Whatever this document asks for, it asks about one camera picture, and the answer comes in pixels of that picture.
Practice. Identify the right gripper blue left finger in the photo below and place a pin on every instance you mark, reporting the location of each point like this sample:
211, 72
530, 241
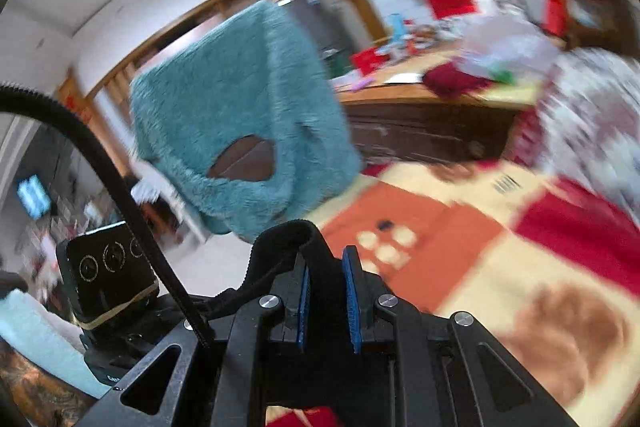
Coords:
293, 289

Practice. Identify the black pants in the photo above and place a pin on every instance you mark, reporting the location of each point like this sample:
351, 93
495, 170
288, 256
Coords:
274, 253

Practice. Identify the red white patterned quilt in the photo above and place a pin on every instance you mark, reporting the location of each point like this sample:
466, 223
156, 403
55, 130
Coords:
585, 126

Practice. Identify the dark red cloth on desk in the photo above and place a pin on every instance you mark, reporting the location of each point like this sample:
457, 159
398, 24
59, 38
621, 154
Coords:
446, 81

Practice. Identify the wooden desk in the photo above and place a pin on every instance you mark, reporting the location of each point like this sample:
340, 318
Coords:
392, 121

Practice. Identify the grey cabinet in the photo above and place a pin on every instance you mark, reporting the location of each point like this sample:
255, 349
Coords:
327, 31

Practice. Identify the teal fluffy jacket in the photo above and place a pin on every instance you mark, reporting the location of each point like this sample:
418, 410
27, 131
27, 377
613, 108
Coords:
257, 74

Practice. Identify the checkered fleece blanket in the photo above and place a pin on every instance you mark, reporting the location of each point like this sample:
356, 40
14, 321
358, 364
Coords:
549, 268

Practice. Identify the white plastic bag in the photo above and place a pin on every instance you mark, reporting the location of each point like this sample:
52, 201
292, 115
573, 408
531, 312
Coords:
506, 49

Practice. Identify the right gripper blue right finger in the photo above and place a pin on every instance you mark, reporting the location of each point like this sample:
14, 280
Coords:
366, 325

